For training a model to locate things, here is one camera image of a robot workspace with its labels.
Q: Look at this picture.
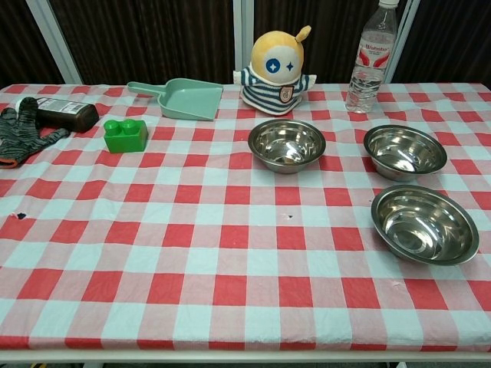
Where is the white partition frame post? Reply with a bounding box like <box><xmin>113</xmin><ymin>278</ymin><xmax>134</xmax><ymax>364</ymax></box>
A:
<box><xmin>231</xmin><ymin>0</ymin><xmax>257</xmax><ymax>84</ymax></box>
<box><xmin>382</xmin><ymin>0</ymin><xmax>422</xmax><ymax>76</ymax></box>
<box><xmin>25</xmin><ymin>0</ymin><xmax>84</xmax><ymax>85</ymax></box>

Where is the red white checkered tablecloth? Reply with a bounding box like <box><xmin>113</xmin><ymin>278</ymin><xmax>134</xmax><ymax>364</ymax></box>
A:
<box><xmin>0</xmin><ymin>82</ymin><xmax>491</xmax><ymax>352</ymax></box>

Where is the green plastic dustpan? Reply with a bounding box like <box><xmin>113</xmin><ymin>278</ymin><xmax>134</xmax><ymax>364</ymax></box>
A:
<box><xmin>127</xmin><ymin>77</ymin><xmax>224</xmax><ymax>122</ymax></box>

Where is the stainless steel bowl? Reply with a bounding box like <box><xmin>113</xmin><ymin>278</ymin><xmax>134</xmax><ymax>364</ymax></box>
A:
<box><xmin>371</xmin><ymin>185</ymin><xmax>480</xmax><ymax>266</ymax></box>
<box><xmin>363</xmin><ymin>124</ymin><xmax>448</xmax><ymax>182</ymax></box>
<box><xmin>248</xmin><ymin>118</ymin><xmax>327</xmax><ymax>174</ymax></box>

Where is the dark brown labelled bottle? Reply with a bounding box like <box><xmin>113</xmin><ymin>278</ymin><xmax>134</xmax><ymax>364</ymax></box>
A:
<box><xmin>15</xmin><ymin>97</ymin><xmax>100</xmax><ymax>134</ymax></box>

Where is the grey knit work glove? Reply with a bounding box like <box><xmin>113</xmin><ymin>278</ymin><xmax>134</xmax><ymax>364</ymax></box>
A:
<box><xmin>0</xmin><ymin>97</ymin><xmax>71</xmax><ymax>169</ymax></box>

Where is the yellow plush toy striped shirt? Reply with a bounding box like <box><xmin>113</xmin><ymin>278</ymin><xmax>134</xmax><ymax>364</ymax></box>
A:
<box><xmin>233</xmin><ymin>25</ymin><xmax>320</xmax><ymax>116</ymax></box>

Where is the green toy building brick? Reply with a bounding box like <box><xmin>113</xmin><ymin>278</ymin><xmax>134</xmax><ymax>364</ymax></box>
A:
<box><xmin>103</xmin><ymin>118</ymin><xmax>150</xmax><ymax>154</ymax></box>

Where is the clear plastic water bottle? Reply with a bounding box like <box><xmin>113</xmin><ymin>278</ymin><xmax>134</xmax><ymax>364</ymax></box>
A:
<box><xmin>344</xmin><ymin>0</ymin><xmax>400</xmax><ymax>114</ymax></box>

